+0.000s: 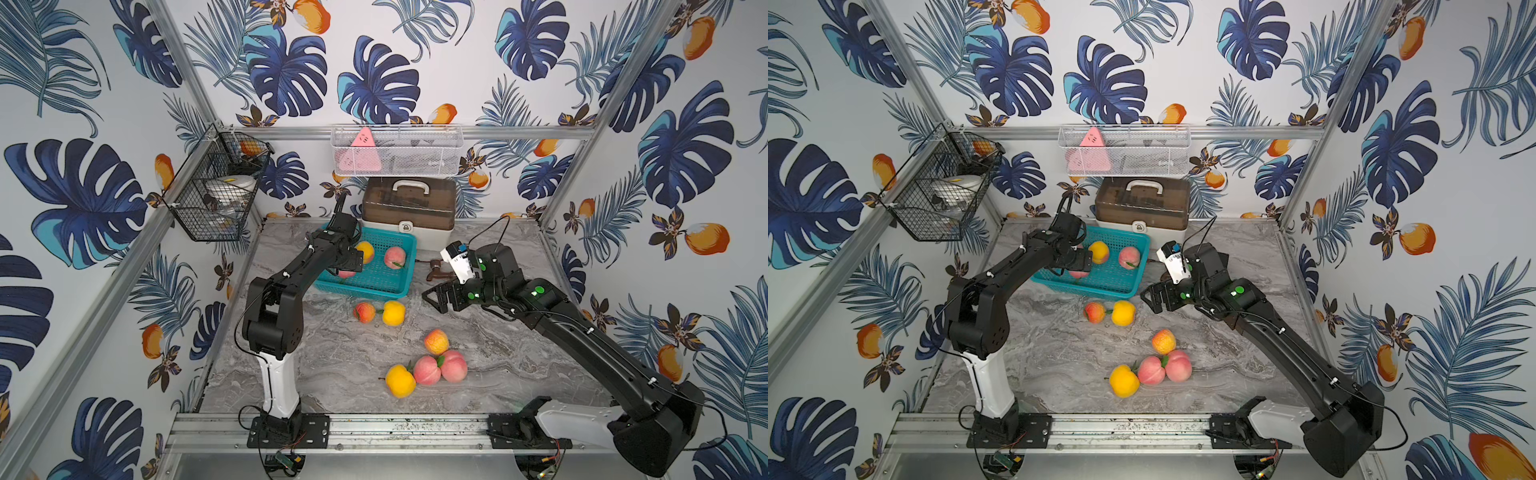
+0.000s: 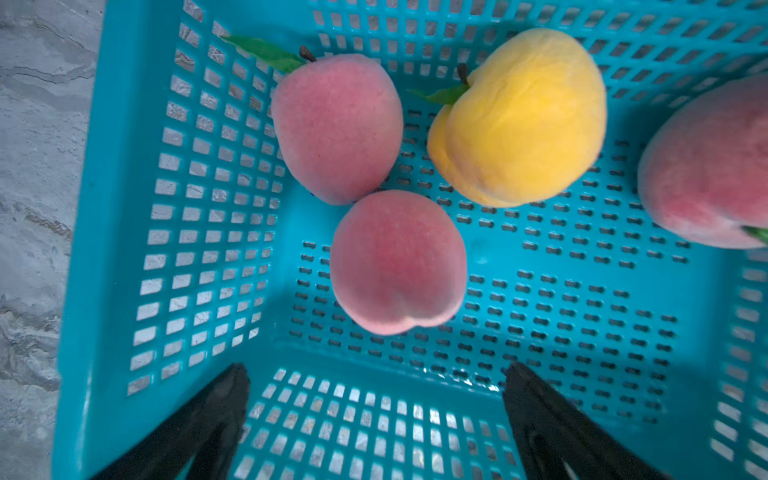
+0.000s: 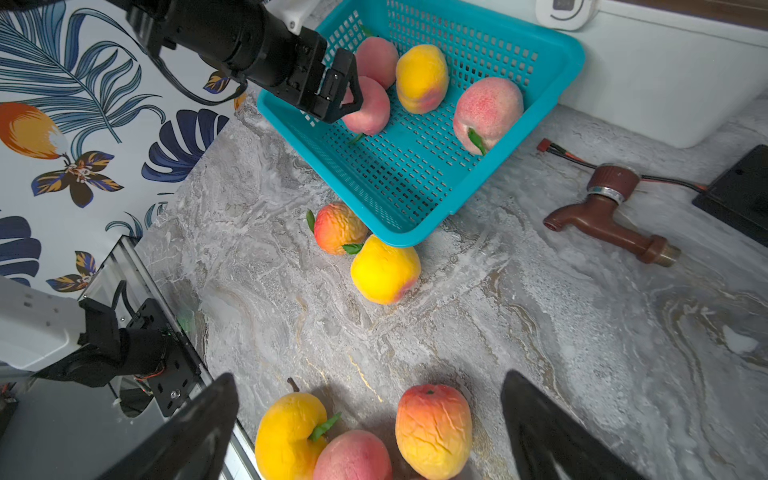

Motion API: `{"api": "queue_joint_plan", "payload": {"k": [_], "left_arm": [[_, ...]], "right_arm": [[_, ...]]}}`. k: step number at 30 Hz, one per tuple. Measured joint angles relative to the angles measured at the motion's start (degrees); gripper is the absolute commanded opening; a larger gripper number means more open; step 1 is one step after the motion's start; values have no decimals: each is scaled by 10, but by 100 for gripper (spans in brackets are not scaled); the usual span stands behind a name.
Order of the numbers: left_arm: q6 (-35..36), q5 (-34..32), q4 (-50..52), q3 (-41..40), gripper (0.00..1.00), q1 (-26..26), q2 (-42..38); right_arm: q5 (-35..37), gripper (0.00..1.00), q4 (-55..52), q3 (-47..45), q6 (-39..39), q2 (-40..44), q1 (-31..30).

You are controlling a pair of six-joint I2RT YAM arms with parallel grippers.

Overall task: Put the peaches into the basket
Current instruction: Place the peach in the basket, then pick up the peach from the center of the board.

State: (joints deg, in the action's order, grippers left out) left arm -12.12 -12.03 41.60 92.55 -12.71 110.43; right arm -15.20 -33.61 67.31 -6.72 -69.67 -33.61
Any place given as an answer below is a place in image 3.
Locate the maroon brass faucet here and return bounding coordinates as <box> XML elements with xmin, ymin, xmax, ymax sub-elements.
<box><xmin>543</xmin><ymin>164</ymin><xmax>681</xmax><ymax>267</ymax></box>

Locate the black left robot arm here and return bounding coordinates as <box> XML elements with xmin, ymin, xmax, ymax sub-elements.
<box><xmin>115</xmin><ymin>1</ymin><xmax>363</xmax><ymax>123</ymax></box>

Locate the red black wire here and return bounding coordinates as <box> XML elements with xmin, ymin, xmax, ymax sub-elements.
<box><xmin>535</xmin><ymin>138</ymin><xmax>709</xmax><ymax>194</ymax></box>

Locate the black battery box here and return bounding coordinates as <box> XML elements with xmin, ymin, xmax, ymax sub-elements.
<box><xmin>692</xmin><ymin>144</ymin><xmax>767</xmax><ymax>247</ymax></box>

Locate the yellow peach front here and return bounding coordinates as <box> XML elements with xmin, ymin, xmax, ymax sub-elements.
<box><xmin>254</xmin><ymin>378</ymin><xmax>342</xmax><ymax>480</ymax></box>

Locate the small red orange peach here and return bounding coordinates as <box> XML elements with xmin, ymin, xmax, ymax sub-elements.
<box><xmin>305</xmin><ymin>201</ymin><xmax>370</xmax><ymax>255</ymax></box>

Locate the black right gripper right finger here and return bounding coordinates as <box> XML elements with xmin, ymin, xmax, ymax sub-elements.
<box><xmin>500</xmin><ymin>370</ymin><xmax>643</xmax><ymax>479</ymax></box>

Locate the white brown storage box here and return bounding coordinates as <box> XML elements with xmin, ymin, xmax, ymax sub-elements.
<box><xmin>467</xmin><ymin>0</ymin><xmax>768</xmax><ymax>149</ymax></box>

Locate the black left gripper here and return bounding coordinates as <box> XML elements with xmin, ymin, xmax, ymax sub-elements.
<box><xmin>260</xmin><ymin>26</ymin><xmax>363</xmax><ymax>123</ymax></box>

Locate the orange yellow peach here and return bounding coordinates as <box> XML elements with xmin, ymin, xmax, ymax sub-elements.
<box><xmin>395</xmin><ymin>384</ymin><xmax>472</xmax><ymax>479</ymax></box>

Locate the pink peach front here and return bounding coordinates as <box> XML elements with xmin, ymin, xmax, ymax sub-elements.
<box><xmin>313</xmin><ymin>430</ymin><xmax>393</xmax><ymax>479</ymax></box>

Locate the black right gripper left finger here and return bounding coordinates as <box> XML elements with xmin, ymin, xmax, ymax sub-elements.
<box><xmin>100</xmin><ymin>373</ymin><xmax>239</xmax><ymax>480</ymax></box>

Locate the pink peach with leaf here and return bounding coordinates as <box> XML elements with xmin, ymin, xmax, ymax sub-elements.
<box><xmin>355</xmin><ymin>37</ymin><xmax>399</xmax><ymax>90</ymax></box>

